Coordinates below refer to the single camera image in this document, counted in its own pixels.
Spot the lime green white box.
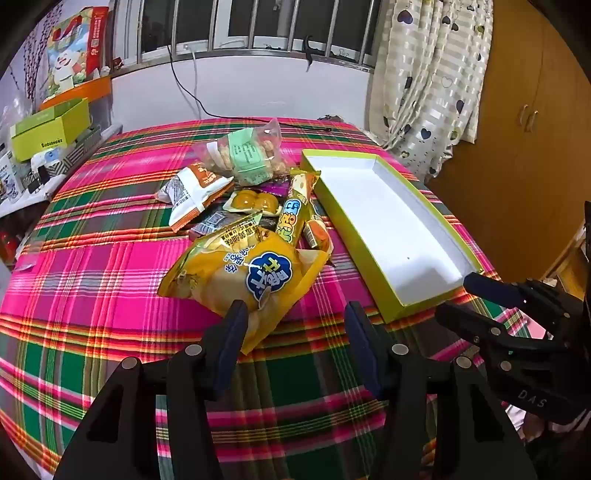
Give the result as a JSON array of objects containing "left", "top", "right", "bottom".
[{"left": 301, "top": 149, "right": 485, "bottom": 324}]

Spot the heart print curtain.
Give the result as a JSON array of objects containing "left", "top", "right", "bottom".
[{"left": 367, "top": 0, "right": 495, "bottom": 178}]

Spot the orange tray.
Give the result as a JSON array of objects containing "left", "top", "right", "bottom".
[{"left": 39, "top": 76, "right": 113, "bottom": 112}]

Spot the dark brown snack packet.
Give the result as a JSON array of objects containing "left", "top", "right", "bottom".
[{"left": 188, "top": 210, "right": 232, "bottom": 241}]

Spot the pink green plaid blanket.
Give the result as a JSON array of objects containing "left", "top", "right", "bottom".
[{"left": 0, "top": 117, "right": 532, "bottom": 480}]

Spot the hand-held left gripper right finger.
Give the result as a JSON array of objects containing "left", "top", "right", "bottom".
[{"left": 344, "top": 301, "right": 539, "bottom": 480}]

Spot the lime green cardboard box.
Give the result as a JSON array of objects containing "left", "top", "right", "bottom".
[{"left": 10, "top": 98, "right": 90, "bottom": 162}]

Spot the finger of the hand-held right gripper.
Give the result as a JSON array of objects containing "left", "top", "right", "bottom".
[
  {"left": 463, "top": 272, "right": 578, "bottom": 337},
  {"left": 435, "top": 302, "right": 555, "bottom": 374}
]

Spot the long yellow snack packet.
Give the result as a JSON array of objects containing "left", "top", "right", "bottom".
[{"left": 274, "top": 168, "right": 321, "bottom": 247}]

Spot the white cable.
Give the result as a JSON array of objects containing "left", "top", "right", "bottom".
[{"left": 184, "top": 44, "right": 200, "bottom": 99}]

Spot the clear yellow pastry packet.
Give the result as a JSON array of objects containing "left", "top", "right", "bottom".
[{"left": 223, "top": 188, "right": 283, "bottom": 217}]

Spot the white side table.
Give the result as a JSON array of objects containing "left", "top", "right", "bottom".
[{"left": 0, "top": 122, "right": 123, "bottom": 217}]

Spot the striped box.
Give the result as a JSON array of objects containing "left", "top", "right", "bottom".
[{"left": 28, "top": 127, "right": 102, "bottom": 178}]

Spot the white wipes pack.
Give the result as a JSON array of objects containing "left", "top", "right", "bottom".
[{"left": 30, "top": 150, "right": 63, "bottom": 171}]

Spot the black cable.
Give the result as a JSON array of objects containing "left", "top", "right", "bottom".
[{"left": 168, "top": 44, "right": 333, "bottom": 134}]

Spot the red bottle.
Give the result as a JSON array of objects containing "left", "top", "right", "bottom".
[{"left": 0, "top": 228, "right": 21, "bottom": 264}]

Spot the purple snack packet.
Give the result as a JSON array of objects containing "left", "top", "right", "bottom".
[{"left": 259, "top": 178, "right": 294, "bottom": 197}]

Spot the wooden wardrobe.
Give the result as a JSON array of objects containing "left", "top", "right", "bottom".
[{"left": 429, "top": 0, "right": 591, "bottom": 287}]

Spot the white orange snack packet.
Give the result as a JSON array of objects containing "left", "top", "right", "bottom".
[{"left": 154, "top": 161, "right": 235, "bottom": 233}]

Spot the colourful gift box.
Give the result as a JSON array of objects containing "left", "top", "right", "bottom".
[{"left": 44, "top": 7, "right": 109, "bottom": 100}]

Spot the large yellow chip bag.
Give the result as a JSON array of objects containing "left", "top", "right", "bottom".
[{"left": 158, "top": 226, "right": 334, "bottom": 355}]

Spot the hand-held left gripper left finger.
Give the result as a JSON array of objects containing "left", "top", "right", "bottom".
[{"left": 53, "top": 300, "right": 250, "bottom": 480}]

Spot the small orange snack packet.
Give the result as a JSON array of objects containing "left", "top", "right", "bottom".
[{"left": 302, "top": 215, "right": 334, "bottom": 252}]

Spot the clear puff bag green label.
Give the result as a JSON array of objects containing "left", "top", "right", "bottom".
[{"left": 191, "top": 117, "right": 283, "bottom": 185}]

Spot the barred window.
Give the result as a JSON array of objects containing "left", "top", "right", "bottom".
[{"left": 111, "top": 0, "right": 384, "bottom": 70}]

